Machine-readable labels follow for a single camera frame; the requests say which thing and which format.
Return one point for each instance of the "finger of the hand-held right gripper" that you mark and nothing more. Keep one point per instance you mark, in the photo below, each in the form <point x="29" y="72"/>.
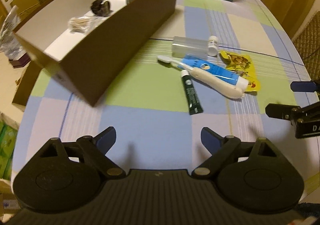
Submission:
<point x="305" y="86"/>
<point x="280" y="111"/>

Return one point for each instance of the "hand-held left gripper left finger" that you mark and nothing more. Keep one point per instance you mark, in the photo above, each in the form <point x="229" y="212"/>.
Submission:
<point x="107" y="137"/>

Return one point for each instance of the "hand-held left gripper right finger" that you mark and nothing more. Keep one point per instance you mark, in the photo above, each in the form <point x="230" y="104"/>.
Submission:
<point x="211" y="139"/>

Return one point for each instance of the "dark green tube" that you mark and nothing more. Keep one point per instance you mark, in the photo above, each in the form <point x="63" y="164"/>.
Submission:
<point x="191" y="92"/>

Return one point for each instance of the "white toothbrush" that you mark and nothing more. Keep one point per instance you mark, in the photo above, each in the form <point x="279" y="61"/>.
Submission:
<point x="225" y="87"/>

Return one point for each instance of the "yellow snack packet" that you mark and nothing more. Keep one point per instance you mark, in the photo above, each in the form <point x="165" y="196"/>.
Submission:
<point x="238" y="62"/>

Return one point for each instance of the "blue toothpaste tube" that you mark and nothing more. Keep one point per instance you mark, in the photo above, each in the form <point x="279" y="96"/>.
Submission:
<point x="217" y="72"/>

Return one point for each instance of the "brown cardboard box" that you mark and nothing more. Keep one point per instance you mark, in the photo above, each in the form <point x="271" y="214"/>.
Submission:
<point x="112" y="47"/>

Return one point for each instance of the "white pill bottle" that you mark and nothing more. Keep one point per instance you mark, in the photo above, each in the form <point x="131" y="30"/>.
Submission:
<point x="213" y="46"/>

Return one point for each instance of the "clear plastic container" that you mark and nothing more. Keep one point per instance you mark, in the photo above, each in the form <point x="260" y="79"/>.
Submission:
<point x="188" y="47"/>

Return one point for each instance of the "bag of cotton swabs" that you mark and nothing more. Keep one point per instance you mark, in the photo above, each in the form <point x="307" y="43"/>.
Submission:
<point x="82" y="24"/>

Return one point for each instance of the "brown hair scrunchie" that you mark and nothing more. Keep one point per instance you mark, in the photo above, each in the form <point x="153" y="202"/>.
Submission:
<point x="101" y="7"/>

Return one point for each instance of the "quilted chair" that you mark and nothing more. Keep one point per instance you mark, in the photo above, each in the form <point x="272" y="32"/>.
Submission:
<point x="308" y="44"/>

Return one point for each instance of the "plaid tablecloth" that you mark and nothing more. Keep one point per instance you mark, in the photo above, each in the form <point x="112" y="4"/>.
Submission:
<point x="155" y="124"/>

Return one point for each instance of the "brown box lid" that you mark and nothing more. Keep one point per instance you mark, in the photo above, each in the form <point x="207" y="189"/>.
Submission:
<point x="25" y="89"/>

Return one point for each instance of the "bundle of green tissue packs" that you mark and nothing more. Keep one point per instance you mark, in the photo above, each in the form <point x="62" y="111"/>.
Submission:
<point x="6" y="149"/>

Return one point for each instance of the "maroon box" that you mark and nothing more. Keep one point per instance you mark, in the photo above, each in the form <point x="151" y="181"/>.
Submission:
<point x="18" y="62"/>

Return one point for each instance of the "printed cardboard box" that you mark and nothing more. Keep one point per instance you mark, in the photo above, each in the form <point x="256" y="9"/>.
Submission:
<point x="6" y="197"/>

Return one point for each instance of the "white crumpled plastic bag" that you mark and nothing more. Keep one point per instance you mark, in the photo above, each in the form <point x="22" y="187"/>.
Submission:
<point x="8" y="32"/>

